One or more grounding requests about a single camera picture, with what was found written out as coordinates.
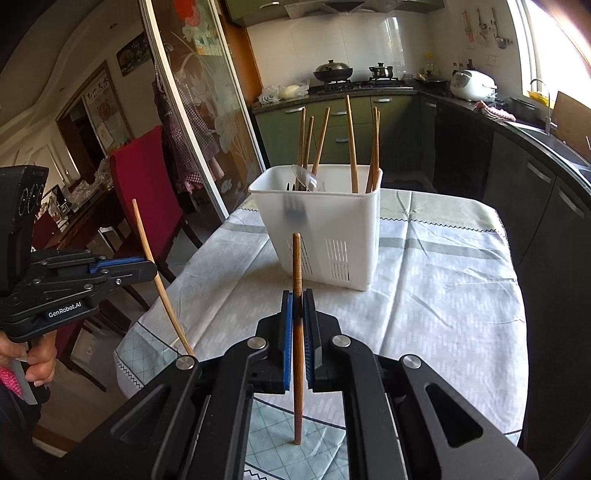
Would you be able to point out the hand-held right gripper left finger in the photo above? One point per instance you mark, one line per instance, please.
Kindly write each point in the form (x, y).
(287, 341)

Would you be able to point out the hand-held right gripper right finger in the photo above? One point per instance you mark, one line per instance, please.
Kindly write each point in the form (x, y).
(308, 341)

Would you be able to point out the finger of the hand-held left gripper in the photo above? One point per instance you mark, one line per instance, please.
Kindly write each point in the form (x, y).
(134, 275)
(120, 263)

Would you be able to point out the light wooden chopstick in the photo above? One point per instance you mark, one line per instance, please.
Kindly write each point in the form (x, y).
(302, 138)
(309, 143)
(141, 230)
(322, 138)

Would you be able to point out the white plastic utensil holder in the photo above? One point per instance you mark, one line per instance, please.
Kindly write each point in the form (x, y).
(351, 221)

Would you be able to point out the person's left hand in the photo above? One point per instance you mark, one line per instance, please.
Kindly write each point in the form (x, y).
(44, 364)

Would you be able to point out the wooden sideboard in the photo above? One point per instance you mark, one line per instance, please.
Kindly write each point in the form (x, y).
(92, 217)

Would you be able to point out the red cushioned wooden chair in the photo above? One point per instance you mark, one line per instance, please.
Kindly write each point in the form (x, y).
(143, 170)

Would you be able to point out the pale patterned tablecloth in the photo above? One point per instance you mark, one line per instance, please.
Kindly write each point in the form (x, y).
(438, 300)

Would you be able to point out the dark fork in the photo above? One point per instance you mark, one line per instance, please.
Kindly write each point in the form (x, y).
(292, 203)

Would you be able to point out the checked hanging apron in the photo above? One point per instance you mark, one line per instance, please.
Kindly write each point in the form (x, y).
(184, 138)

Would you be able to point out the clear plastic spoon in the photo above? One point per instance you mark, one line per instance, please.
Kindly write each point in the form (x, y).
(305, 177)

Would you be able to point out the etched glass sliding door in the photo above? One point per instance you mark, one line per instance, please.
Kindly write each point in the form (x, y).
(203, 115)

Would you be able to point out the green kitchen cabinets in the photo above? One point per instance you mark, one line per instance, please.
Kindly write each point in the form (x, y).
(277, 138)

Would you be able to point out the white plastic bags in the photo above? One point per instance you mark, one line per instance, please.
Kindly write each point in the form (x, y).
(288, 91)

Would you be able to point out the black kitchen counter cabinets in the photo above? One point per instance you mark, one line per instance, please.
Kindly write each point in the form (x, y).
(531, 207)

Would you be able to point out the gas stove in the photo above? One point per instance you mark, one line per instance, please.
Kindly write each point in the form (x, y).
(360, 84)

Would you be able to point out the black wok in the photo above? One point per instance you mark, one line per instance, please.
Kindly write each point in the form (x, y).
(332, 73)

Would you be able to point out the black cooking pot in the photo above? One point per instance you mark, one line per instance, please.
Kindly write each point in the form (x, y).
(381, 73)

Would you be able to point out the black pan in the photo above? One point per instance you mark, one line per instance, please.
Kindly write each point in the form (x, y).
(436, 84)

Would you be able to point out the pink cloth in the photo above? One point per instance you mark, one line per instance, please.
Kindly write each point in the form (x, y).
(498, 111)

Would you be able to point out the white rice cooker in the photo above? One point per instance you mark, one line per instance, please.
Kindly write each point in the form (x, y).
(471, 85)

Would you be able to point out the steel sink faucet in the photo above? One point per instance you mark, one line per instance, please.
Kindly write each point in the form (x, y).
(548, 120)

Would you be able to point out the range hood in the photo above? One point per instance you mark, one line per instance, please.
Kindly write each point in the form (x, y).
(341, 5)

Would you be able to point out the brown cutting board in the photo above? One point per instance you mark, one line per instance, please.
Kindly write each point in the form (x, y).
(575, 120)

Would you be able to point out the hanging kitchen utensil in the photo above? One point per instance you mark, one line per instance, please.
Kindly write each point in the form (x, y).
(499, 39)
(483, 27)
(470, 27)

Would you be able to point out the window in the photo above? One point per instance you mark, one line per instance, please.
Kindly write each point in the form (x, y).
(554, 46)

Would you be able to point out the white wall calendar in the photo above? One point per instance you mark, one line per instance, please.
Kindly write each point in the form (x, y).
(104, 110)

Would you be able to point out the dark wall poster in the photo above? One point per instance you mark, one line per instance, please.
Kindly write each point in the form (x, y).
(133, 53)

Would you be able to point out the wall socket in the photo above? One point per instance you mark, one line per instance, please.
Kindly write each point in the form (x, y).
(491, 60)

